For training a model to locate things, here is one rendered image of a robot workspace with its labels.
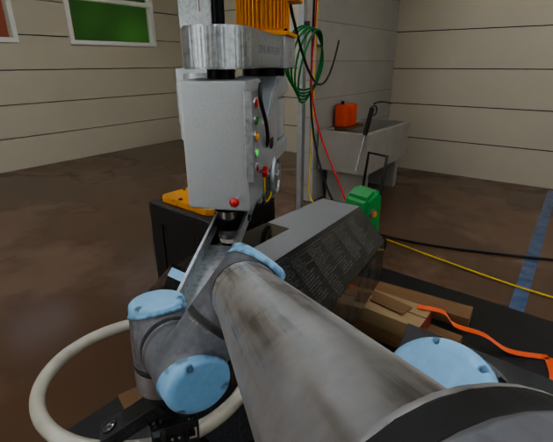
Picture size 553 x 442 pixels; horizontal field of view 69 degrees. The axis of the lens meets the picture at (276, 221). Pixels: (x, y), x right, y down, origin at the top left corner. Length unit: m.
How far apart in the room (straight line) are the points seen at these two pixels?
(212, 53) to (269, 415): 1.16
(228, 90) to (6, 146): 6.51
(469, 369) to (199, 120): 1.03
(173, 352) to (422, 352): 0.34
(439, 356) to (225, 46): 0.99
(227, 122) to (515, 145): 5.48
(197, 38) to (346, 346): 1.16
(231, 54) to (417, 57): 5.53
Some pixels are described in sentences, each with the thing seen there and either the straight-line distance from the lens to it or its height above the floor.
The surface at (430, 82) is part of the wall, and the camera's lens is 6.61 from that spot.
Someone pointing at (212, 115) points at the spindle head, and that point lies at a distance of 1.32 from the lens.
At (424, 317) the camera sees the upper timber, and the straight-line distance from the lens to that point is 2.57.
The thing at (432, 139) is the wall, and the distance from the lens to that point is 6.66.
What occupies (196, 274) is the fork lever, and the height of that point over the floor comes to 0.94.
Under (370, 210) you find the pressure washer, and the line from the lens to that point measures 3.47.
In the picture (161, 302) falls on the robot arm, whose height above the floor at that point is 1.24.
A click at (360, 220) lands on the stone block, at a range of 2.29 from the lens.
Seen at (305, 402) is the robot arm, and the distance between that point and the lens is 0.17.
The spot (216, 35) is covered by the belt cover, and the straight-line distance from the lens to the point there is 1.28.
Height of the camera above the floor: 1.59
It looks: 21 degrees down
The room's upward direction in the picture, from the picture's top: straight up
